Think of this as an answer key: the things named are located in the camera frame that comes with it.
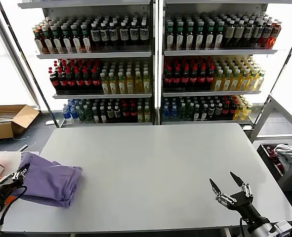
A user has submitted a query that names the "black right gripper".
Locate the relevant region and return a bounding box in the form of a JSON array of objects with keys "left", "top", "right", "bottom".
[{"left": 209, "top": 171, "right": 270, "bottom": 229}]

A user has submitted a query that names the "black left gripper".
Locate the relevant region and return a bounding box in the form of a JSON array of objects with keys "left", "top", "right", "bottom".
[{"left": 0, "top": 162, "right": 31, "bottom": 202}]

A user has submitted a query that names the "purple t-shirt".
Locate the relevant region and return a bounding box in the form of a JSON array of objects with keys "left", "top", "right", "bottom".
[{"left": 12, "top": 152, "right": 83, "bottom": 209}]

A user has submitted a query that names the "black plastic crate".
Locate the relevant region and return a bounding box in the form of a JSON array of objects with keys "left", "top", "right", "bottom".
[{"left": 255, "top": 142, "right": 292, "bottom": 192}]

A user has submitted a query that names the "red patterned cloth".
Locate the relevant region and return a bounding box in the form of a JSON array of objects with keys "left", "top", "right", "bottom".
[{"left": 265, "top": 145, "right": 285, "bottom": 175}]

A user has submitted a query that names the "white sticks bundle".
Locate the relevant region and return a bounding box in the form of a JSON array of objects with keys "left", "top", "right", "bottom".
[{"left": 0, "top": 112, "right": 18, "bottom": 125}]

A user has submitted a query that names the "brown cardboard box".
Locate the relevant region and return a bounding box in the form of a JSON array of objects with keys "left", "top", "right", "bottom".
[{"left": 0, "top": 105, "right": 40, "bottom": 141}]

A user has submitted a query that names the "white grey crumpled cloth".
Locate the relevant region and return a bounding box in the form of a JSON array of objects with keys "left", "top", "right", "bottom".
[{"left": 273, "top": 143, "right": 292, "bottom": 171}]

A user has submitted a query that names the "cola bottle red cap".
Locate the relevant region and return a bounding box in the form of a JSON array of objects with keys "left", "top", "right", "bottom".
[
  {"left": 67, "top": 70, "right": 77, "bottom": 92},
  {"left": 83, "top": 69, "right": 93, "bottom": 92},
  {"left": 197, "top": 65, "right": 207, "bottom": 89},
  {"left": 130, "top": 104, "right": 138, "bottom": 123},
  {"left": 122, "top": 104, "right": 130, "bottom": 123},
  {"left": 180, "top": 66, "right": 190, "bottom": 89},
  {"left": 164, "top": 66, "right": 173, "bottom": 89},
  {"left": 206, "top": 65, "right": 215, "bottom": 89},
  {"left": 58, "top": 70, "right": 69, "bottom": 92},
  {"left": 222, "top": 100, "right": 230, "bottom": 120},
  {"left": 229, "top": 100, "right": 237, "bottom": 120},
  {"left": 92, "top": 69, "right": 102, "bottom": 92},
  {"left": 49, "top": 70, "right": 61, "bottom": 92},
  {"left": 75, "top": 69, "right": 85, "bottom": 92},
  {"left": 172, "top": 66, "right": 181, "bottom": 89},
  {"left": 188, "top": 65, "right": 198, "bottom": 89}
]

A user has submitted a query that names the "grey metal shelf rack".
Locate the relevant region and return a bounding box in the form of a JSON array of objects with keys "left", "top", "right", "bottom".
[
  {"left": 17, "top": 0, "right": 159, "bottom": 128},
  {"left": 158, "top": 0, "right": 279, "bottom": 125}
]

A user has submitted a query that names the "dark bottle beige label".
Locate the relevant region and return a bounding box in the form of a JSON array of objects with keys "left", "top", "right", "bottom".
[
  {"left": 224, "top": 19, "right": 236, "bottom": 48},
  {"left": 234, "top": 19, "right": 245, "bottom": 48}
]

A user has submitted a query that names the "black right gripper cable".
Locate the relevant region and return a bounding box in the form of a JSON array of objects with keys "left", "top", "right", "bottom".
[{"left": 239, "top": 217, "right": 248, "bottom": 237}]

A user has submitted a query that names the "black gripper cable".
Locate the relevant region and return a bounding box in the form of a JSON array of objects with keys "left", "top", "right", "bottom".
[
  {"left": 0, "top": 185, "right": 28, "bottom": 227},
  {"left": 239, "top": 217, "right": 248, "bottom": 237}
]

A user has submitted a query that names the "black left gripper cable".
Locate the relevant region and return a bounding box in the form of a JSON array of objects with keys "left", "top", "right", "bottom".
[{"left": 0, "top": 185, "right": 28, "bottom": 227}]

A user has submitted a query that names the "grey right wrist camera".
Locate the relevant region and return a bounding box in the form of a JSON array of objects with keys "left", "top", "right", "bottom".
[{"left": 274, "top": 220, "right": 292, "bottom": 235}]

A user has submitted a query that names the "grey metal table frame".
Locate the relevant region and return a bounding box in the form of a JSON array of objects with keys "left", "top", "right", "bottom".
[{"left": 248, "top": 93, "right": 292, "bottom": 139}]

